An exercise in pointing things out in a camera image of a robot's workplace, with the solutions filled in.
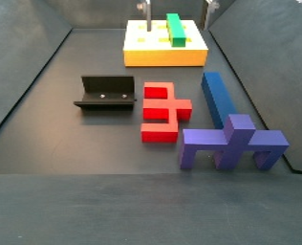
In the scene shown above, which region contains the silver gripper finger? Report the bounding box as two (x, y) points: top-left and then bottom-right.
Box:
(137, 0), (151, 31)
(205, 0), (221, 29)

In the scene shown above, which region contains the blue rectangular block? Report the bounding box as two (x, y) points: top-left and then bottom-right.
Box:
(201, 72), (238, 129)

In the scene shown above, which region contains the yellow board with slots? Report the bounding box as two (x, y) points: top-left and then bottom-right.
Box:
(123, 20), (209, 67)

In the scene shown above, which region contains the green rectangular block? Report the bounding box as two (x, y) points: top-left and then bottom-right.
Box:
(166, 13), (187, 47)

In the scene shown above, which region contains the red branched block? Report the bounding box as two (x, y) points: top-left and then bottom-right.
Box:
(141, 81), (193, 143)

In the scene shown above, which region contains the purple branched block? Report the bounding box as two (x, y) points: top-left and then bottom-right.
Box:
(179, 114), (289, 170)

